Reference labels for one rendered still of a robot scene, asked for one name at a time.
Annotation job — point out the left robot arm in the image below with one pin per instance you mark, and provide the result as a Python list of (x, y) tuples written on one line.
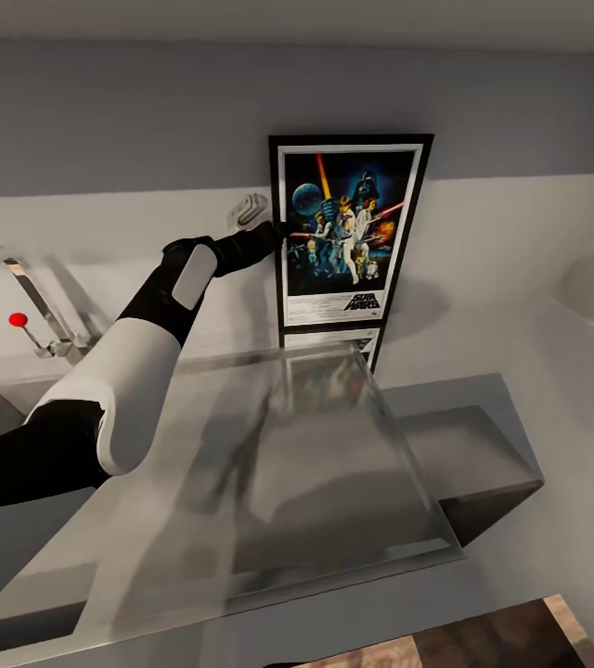
[(100, 419)]

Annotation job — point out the poster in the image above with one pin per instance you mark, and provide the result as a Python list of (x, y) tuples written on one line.
[(354, 197)]

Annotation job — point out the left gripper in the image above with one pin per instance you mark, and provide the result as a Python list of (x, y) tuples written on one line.
[(261, 241)]

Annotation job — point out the drop in sink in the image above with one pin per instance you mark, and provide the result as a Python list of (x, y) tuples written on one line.
[(273, 475)]

